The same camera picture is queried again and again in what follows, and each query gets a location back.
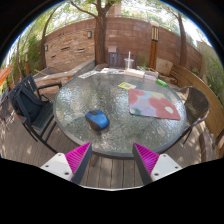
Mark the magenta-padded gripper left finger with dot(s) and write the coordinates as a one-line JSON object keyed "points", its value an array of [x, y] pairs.
{"points": [[78, 157]]}

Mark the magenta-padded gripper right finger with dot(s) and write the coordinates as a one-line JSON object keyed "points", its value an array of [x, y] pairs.
{"points": [[146, 158]]}

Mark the blue computer mouse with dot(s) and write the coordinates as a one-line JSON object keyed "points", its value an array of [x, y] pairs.
{"points": [[97, 120]]}

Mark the floral pink mouse pad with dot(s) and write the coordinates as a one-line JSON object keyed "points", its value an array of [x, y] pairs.
{"points": [[153, 104]]}

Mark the dark slatted armchair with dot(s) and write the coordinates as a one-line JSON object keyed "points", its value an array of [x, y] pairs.
{"points": [[31, 106]]}

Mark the brown wicker mesh chair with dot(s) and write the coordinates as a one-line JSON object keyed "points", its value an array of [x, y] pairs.
{"points": [[196, 103]]}

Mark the yellow paper card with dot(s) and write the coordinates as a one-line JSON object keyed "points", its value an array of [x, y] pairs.
{"points": [[126, 85]]}

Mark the small pale book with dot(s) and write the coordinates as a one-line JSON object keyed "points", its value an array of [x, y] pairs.
{"points": [[150, 76]]}

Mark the black and white leaflet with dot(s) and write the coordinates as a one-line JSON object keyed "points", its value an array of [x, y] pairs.
{"points": [[88, 74]]}

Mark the raised stone garden bed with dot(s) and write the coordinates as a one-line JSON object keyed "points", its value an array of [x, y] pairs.
{"points": [[66, 74]]}

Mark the white book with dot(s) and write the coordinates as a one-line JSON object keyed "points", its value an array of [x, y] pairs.
{"points": [[135, 73]]}

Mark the curved wooden bench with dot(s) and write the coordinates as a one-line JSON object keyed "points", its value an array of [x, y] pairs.
{"points": [[200, 88]]}

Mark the colourful open magazine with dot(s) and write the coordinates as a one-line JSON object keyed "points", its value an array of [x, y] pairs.
{"points": [[111, 70]]}

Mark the pale stone block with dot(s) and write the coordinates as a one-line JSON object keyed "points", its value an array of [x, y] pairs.
{"points": [[164, 66]]}

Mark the clear plastic cup with straw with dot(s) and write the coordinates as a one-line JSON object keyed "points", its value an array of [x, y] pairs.
{"points": [[129, 63]]}

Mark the dark wooden slat chair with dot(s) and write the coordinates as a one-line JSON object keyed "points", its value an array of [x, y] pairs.
{"points": [[116, 60]]}

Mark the thin curved tree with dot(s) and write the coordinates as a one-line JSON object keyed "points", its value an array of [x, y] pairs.
{"points": [[43, 43]]}

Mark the thick forked tree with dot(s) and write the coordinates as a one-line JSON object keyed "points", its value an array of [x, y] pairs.
{"points": [[100, 36]]}

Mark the slender dark tree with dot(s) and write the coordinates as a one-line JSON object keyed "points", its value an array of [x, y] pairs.
{"points": [[182, 40]]}

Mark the wooden garden lamp post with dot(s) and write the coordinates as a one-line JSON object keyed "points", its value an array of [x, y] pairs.
{"points": [[153, 50]]}

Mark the grey wall utility box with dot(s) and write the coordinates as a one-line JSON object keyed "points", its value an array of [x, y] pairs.
{"points": [[113, 49]]}

